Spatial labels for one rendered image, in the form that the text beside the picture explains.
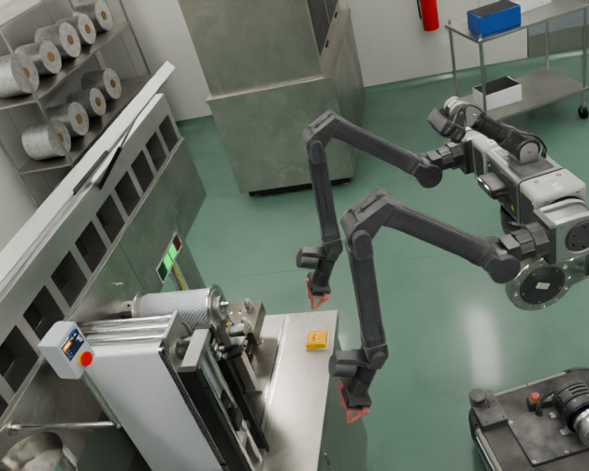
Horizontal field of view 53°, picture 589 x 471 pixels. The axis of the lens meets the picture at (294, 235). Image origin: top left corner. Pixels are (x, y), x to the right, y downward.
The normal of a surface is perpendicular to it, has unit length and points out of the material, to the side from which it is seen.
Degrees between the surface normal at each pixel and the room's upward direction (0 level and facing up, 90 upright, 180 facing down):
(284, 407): 0
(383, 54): 90
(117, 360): 90
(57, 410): 90
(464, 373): 0
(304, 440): 0
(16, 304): 90
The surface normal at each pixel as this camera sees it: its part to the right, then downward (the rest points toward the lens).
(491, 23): 0.15, 0.54
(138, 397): -0.14, 0.60
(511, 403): -0.25, -0.79
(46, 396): 0.96, -0.11
